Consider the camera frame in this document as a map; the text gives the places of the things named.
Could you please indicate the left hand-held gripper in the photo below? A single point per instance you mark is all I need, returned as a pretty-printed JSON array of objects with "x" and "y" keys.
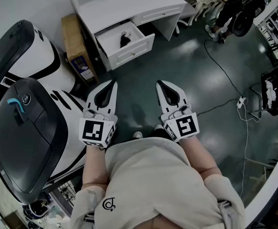
[{"x": 92, "y": 131}]

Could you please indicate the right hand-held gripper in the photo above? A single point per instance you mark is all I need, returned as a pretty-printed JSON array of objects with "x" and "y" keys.
[{"x": 185, "y": 125}]

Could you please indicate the white desk drawer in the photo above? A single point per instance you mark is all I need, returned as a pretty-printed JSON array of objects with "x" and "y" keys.
[
  {"x": 160, "y": 14},
  {"x": 129, "y": 51}
]

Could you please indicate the black cloth item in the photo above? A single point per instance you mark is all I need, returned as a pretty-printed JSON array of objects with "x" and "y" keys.
[{"x": 124, "y": 39}]

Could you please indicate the person's left forearm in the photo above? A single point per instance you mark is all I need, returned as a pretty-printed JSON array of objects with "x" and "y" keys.
[{"x": 94, "y": 168}]

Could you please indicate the person's right forearm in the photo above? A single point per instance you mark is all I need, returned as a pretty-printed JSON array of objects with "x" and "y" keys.
[{"x": 198, "y": 156}]

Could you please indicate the white closed desk drawer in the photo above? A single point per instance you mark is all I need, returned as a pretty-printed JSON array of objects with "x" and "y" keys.
[{"x": 160, "y": 14}]

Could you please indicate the white desk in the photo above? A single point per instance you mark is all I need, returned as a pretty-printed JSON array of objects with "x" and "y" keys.
[{"x": 119, "y": 8}]

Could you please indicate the person's white shoe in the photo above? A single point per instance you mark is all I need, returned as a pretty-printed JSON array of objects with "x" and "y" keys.
[
  {"x": 158, "y": 127},
  {"x": 137, "y": 135}
]

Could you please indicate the person's black trousers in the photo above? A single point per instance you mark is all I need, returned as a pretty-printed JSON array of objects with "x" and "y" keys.
[{"x": 159, "y": 133}]

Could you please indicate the brown cardboard box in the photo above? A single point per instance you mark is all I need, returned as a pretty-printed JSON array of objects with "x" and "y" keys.
[{"x": 78, "y": 49}]

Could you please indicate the white power strip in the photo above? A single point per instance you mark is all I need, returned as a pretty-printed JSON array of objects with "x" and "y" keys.
[{"x": 240, "y": 101}]

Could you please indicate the large white and black machine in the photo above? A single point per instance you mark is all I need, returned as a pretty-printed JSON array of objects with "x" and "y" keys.
[
  {"x": 22, "y": 51},
  {"x": 29, "y": 139}
]

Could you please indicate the person's beige shirt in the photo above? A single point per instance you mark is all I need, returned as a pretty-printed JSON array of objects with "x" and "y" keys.
[{"x": 153, "y": 182}]

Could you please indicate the white cloth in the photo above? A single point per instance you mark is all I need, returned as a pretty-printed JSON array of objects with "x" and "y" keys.
[{"x": 270, "y": 93}]

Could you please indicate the black round fan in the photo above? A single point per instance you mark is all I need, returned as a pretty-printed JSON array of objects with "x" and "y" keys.
[{"x": 243, "y": 24}]

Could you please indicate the white equipment shelf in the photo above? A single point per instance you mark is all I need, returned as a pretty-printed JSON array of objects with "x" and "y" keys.
[{"x": 277, "y": 25}]

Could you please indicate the white board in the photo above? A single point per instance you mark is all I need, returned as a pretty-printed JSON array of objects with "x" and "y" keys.
[{"x": 265, "y": 194}]

